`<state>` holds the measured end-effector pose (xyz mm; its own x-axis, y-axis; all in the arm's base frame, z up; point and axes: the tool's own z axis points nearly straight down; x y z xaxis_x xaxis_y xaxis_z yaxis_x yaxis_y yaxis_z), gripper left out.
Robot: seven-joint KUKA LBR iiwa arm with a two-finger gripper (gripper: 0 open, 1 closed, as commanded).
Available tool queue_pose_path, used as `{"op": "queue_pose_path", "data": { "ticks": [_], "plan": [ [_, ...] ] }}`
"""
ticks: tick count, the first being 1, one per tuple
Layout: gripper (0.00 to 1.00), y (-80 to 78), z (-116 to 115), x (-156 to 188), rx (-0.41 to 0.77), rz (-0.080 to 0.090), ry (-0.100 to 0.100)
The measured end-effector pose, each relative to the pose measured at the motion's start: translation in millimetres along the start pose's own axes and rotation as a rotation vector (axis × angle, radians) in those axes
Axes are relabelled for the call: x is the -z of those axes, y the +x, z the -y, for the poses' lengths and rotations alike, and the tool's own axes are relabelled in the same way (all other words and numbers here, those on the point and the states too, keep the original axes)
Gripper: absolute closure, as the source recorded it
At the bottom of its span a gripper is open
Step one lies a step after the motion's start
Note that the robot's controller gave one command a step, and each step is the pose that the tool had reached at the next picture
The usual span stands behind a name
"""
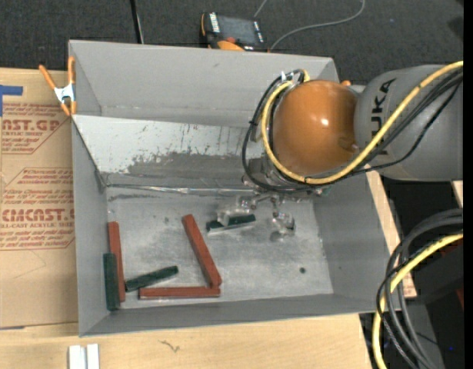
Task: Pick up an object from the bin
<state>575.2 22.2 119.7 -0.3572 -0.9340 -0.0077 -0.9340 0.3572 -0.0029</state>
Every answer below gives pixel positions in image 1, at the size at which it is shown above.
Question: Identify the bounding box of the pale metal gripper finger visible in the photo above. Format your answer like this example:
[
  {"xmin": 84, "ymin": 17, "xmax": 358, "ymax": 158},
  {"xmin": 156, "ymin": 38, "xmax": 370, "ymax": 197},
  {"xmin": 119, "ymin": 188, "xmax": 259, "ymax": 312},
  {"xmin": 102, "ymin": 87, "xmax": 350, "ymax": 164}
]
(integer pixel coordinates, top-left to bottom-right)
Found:
[
  {"xmin": 215, "ymin": 194, "xmax": 260, "ymax": 228},
  {"xmin": 269, "ymin": 198, "xmax": 297, "ymax": 243}
]

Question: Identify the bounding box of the red-brown flat block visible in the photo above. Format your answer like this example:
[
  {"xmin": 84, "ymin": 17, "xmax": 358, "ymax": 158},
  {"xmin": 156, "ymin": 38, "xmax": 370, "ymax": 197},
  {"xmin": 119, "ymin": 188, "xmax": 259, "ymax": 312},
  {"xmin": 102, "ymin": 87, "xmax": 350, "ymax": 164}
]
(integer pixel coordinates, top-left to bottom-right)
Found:
[
  {"xmin": 106, "ymin": 221, "xmax": 127, "ymax": 304},
  {"xmin": 181, "ymin": 214, "xmax": 223, "ymax": 288},
  {"xmin": 138, "ymin": 285, "xmax": 222, "ymax": 301}
]

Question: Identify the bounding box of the brown cardboard board red print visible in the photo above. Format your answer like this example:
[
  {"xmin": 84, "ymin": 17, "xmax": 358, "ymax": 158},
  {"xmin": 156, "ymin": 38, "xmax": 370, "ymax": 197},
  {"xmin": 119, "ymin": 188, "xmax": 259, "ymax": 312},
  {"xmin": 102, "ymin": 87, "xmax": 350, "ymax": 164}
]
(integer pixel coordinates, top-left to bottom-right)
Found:
[{"xmin": 0, "ymin": 66, "xmax": 80, "ymax": 331}]

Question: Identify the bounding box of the grey metal bin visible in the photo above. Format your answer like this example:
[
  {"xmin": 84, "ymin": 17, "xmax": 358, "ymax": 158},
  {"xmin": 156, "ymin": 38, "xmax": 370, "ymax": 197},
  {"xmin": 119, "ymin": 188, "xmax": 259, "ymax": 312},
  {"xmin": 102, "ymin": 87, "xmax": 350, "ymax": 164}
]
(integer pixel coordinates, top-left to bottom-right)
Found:
[{"xmin": 68, "ymin": 39, "xmax": 393, "ymax": 338}]

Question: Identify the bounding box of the dark green flat block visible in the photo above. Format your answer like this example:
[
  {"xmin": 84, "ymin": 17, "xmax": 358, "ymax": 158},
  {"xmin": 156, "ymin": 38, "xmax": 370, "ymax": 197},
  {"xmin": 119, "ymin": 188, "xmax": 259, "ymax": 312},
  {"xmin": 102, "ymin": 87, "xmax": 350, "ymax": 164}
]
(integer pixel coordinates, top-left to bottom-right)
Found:
[
  {"xmin": 124, "ymin": 265, "xmax": 180, "ymax": 294},
  {"xmin": 205, "ymin": 213, "xmax": 257, "ymax": 233},
  {"xmin": 102, "ymin": 252, "xmax": 122, "ymax": 312}
]

